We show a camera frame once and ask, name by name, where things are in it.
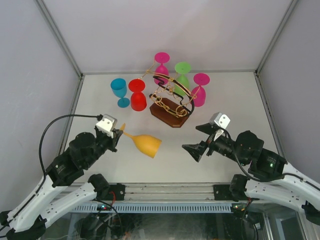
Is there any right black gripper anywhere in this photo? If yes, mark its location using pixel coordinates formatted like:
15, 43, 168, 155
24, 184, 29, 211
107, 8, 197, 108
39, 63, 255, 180
181, 123, 247, 166

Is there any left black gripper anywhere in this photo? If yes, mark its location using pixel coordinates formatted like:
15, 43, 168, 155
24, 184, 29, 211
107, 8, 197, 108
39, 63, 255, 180
84, 124, 124, 168

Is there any orange plastic wine glass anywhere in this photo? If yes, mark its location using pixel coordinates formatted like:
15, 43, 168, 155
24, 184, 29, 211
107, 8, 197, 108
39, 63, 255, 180
120, 123, 162, 159

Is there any red plastic wine glass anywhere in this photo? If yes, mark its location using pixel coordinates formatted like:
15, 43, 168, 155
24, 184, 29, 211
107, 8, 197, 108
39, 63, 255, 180
128, 78, 147, 112

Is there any gold wire wine glass rack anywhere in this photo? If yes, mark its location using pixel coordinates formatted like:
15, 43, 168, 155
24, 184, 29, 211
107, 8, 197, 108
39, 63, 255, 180
144, 57, 195, 128

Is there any pink wine glass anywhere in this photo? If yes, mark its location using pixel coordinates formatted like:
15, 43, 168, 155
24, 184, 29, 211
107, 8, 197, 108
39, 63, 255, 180
154, 52, 170, 76
191, 73, 210, 107

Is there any green plastic wine glass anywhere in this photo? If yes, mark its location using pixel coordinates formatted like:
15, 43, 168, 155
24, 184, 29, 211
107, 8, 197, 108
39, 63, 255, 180
174, 61, 191, 96

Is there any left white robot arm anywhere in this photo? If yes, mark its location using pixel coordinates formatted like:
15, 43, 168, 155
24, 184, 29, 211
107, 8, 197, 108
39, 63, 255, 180
0, 129, 123, 240

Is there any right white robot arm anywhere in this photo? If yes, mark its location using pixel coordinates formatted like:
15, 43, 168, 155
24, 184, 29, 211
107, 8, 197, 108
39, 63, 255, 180
182, 123, 320, 225

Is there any blue plastic wine glass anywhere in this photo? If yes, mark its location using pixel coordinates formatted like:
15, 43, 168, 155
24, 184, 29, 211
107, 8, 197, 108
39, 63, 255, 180
110, 78, 130, 108

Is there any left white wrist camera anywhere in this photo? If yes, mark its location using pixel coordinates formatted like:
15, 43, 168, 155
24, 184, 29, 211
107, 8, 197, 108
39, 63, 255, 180
95, 114, 118, 139

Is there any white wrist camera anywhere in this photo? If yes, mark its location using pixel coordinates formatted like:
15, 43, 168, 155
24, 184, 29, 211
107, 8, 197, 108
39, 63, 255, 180
95, 114, 118, 139
209, 112, 231, 141

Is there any left black camera cable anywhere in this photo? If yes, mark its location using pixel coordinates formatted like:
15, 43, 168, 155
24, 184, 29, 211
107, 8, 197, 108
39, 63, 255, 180
0, 114, 103, 237

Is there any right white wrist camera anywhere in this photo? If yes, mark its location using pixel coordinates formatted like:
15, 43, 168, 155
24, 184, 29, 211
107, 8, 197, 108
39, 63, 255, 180
209, 112, 231, 141

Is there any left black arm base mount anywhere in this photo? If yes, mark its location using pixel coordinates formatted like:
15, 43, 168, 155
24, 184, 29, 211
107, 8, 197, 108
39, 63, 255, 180
96, 183, 126, 201

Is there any aluminium front rail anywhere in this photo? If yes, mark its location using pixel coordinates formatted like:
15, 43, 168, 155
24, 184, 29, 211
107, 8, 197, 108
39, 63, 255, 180
62, 182, 309, 202

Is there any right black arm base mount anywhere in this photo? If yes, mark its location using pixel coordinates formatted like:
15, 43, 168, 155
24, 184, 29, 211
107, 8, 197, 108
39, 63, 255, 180
213, 184, 250, 202

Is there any grey slotted cable duct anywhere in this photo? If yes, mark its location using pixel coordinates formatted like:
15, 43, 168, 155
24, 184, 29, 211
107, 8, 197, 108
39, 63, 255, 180
69, 202, 232, 214

